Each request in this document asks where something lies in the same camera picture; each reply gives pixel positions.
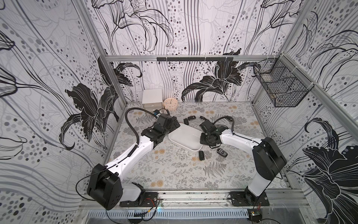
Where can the black wire wall basket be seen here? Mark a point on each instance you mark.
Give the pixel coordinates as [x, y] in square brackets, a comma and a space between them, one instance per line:
[280, 83]

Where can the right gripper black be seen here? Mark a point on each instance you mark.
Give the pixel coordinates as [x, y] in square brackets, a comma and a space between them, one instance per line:
[205, 127]

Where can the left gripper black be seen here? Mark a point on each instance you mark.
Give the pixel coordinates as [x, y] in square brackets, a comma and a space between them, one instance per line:
[172, 126]

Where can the black wall rail bar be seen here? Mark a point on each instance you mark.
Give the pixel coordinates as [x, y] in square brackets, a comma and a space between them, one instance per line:
[186, 59]

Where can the silver black bmw key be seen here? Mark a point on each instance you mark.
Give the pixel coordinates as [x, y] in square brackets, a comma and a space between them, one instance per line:
[221, 152]

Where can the white mini drawer cabinet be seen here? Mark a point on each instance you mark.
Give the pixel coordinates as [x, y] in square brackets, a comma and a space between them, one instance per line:
[152, 99]

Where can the white storage tray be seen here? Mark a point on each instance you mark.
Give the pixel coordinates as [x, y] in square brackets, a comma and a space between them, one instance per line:
[186, 137]

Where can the white cable duct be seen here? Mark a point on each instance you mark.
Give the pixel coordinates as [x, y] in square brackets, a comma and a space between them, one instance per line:
[172, 214]

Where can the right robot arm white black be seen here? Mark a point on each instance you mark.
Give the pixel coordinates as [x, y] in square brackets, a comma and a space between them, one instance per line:
[268, 158]

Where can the pink round alarm clock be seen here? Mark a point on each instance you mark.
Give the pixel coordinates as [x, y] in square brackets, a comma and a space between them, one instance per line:
[170, 104]

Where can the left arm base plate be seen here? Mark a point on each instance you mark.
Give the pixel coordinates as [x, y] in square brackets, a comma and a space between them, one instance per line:
[147, 199]

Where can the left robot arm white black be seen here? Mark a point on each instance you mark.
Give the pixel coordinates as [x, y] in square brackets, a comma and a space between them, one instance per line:
[105, 183]

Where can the black car key front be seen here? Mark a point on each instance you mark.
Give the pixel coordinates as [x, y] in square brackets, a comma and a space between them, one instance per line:
[201, 156]

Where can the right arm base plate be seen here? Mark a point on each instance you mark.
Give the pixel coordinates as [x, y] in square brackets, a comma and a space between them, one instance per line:
[242, 199]

